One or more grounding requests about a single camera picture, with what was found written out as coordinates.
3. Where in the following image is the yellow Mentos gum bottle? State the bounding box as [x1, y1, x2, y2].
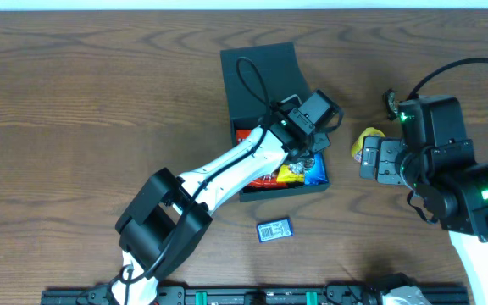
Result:
[351, 127, 385, 163]

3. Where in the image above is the blue Oreo cookie pack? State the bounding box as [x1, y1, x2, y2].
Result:
[303, 152, 328, 186]

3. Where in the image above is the blue Eclipse mints tin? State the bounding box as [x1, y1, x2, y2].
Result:
[256, 218, 294, 243]

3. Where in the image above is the yellow Hacks candy bag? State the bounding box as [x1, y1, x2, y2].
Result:
[276, 162, 305, 184]

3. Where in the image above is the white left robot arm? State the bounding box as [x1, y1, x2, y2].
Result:
[109, 90, 344, 304]

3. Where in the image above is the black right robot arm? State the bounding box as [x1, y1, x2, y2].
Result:
[360, 95, 488, 304]

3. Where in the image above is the black crumpled snack wrapper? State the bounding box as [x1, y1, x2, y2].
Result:
[382, 88, 399, 121]

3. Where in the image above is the dark green open box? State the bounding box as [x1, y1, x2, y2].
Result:
[220, 42, 331, 202]

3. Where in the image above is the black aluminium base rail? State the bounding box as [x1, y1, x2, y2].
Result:
[40, 273, 470, 305]

